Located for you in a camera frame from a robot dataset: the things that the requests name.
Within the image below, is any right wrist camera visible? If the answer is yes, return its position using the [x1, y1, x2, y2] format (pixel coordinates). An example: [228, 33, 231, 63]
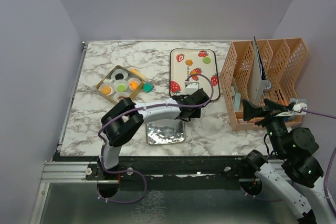
[290, 98, 308, 113]

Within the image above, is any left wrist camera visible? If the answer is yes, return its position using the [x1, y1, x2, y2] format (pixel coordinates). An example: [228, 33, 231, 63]
[183, 81, 199, 95]

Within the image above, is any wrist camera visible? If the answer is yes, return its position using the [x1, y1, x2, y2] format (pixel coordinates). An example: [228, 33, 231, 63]
[183, 81, 199, 95]
[290, 98, 308, 113]

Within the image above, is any orange fish cookie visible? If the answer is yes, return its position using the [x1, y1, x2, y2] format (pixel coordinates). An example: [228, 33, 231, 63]
[130, 81, 138, 90]

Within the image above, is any strawberry tray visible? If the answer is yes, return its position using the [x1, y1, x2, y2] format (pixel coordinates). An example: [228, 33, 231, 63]
[169, 48, 220, 101]

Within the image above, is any orange flower cookie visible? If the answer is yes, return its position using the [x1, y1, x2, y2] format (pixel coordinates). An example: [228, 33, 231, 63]
[185, 60, 193, 66]

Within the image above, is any green round cookie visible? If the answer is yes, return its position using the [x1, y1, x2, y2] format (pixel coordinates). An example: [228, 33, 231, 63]
[203, 57, 211, 64]
[118, 84, 125, 91]

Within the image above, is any white paper cup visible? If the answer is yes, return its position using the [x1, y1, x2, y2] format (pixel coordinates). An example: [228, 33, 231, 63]
[111, 69, 128, 81]
[113, 92, 129, 102]
[128, 78, 141, 91]
[100, 85, 114, 95]
[113, 80, 128, 92]

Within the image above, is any orange round cookie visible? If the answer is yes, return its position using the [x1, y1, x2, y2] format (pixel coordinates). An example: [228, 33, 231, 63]
[101, 86, 112, 95]

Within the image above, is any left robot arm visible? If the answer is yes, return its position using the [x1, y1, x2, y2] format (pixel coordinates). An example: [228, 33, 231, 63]
[98, 88, 213, 179]

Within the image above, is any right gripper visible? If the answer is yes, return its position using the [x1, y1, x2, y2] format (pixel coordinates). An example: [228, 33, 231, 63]
[242, 97, 291, 156]

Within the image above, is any black sandwich cookie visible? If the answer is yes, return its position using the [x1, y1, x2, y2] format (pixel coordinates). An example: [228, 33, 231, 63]
[115, 73, 124, 80]

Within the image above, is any peach file organizer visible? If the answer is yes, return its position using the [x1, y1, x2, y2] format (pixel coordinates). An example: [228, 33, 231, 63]
[219, 38, 308, 131]

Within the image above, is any gold cookie tin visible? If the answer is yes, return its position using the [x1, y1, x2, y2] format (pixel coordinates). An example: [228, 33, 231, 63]
[96, 66, 144, 104]

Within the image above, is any white folder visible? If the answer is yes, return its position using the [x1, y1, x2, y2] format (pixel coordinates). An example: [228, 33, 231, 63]
[248, 37, 271, 105]

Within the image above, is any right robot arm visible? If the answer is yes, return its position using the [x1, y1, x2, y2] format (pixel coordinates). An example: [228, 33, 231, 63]
[241, 99, 335, 223]

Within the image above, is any tin lid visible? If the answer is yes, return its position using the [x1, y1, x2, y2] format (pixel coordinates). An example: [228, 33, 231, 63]
[145, 120, 186, 146]

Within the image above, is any aluminium frame rail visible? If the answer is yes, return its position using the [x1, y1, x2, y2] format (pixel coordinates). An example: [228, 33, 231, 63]
[29, 161, 97, 223]

